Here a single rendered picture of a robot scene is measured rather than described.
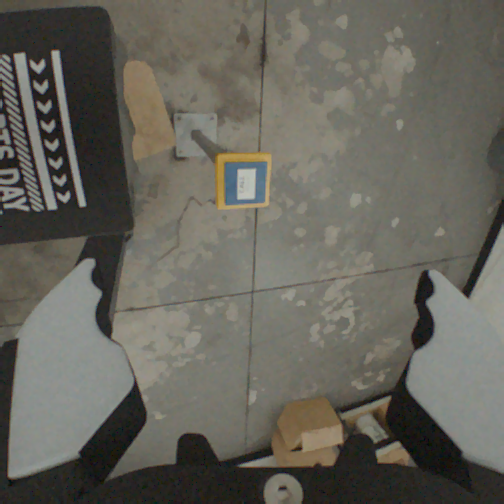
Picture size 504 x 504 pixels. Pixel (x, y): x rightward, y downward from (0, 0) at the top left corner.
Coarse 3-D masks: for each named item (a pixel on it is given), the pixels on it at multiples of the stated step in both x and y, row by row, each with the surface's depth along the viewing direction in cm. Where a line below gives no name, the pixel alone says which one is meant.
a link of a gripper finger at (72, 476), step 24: (0, 360) 6; (0, 384) 5; (0, 408) 5; (0, 432) 5; (0, 456) 4; (0, 480) 4; (24, 480) 4; (48, 480) 4; (72, 480) 4; (96, 480) 5
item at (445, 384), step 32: (416, 288) 12; (448, 288) 9; (448, 320) 8; (480, 320) 8; (416, 352) 7; (448, 352) 7; (480, 352) 7; (416, 384) 6; (448, 384) 6; (480, 384) 6; (416, 416) 6; (448, 416) 5; (480, 416) 5; (416, 448) 6; (448, 448) 5; (480, 448) 5
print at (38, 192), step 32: (0, 64) 41; (32, 64) 43; (0, 96) 44; (32, 96) 46; (64, 96) 47; (0, 128) 46; (32, 128) 48; (64, 128) 50; (0, 160) 49; (32, 160) 51; (64, 160) 53; (0, 192) 51; (32, 192) 53; (64, 192) 56
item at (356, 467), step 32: (192, 448) 5; (352, 448) 5; (128, 480) 4; (160, 480) 4; (192, 480) 4; (224, 480) 4; (256, 480) 4; (288, 480) 4; (320, 480) 4; (352, 480) 4; (384, 480) 4; (416, 480) 4; (448, 480) 4
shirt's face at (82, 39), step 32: (0, 32) 39; (32, 32) 41; (64, 32) 42; (96, 32) 44; (64, 64) 45; (96, 64) 47; (96, 96) 49; (96, 128) 52; (96, 160) 55; (96, 192) 58; (0, 224) 54; (32, 224) 56; (64, 224) 59; (96, 224) 61; (128, 224) 63
